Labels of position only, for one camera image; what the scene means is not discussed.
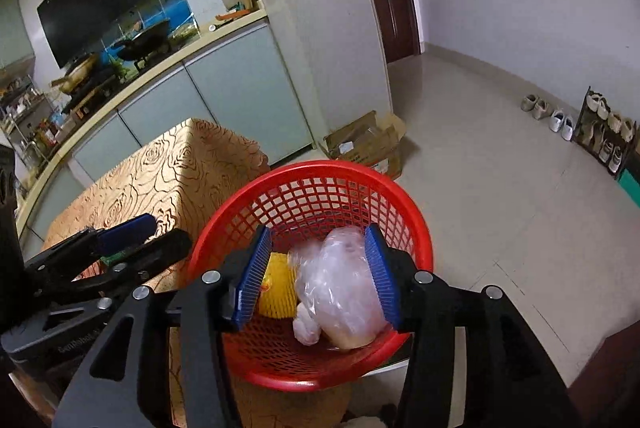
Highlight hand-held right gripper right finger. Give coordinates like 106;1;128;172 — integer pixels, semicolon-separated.
364;224;583;428

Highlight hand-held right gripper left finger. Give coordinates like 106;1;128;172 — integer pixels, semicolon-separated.
52;225;274;428

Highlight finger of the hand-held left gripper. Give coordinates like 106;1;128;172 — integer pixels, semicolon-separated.
32;228;194;311
22;214;157;285

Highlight yellow foam fruit net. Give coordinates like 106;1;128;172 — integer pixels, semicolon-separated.
257;252;301;319

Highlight clear plastic bag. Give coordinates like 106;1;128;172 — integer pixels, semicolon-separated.
287;228;401;349

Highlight red plastic mesh basket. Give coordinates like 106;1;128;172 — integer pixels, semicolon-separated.
186;160;435;393

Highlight white tissue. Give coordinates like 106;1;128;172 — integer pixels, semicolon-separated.
291;303;323;347

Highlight rose pattern tablecloth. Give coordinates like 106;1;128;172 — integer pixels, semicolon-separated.
42;118;351;428

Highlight cardboard box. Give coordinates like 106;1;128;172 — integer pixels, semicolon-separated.
322;110;407;181

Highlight black gas stove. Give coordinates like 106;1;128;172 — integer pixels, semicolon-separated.
60;40;196;116

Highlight metal spice rack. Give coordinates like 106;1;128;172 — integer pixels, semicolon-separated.
0;68;68;169

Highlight golden frying pan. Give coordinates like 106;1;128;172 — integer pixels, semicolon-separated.
50;54;100;94

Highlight grey kitchen base cabinet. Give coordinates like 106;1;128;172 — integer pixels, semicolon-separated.
15;8;316;253

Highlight black wok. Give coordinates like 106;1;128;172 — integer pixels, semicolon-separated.
111;18;172;61

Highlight grey upper kitchen cabinet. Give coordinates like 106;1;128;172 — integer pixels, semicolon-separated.
0;0;36;68

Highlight blue picture backsplash tiles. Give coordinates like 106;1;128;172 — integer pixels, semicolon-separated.
97;0;198;68

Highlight black shoe rack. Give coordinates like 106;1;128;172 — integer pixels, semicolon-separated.
572;88;638;181

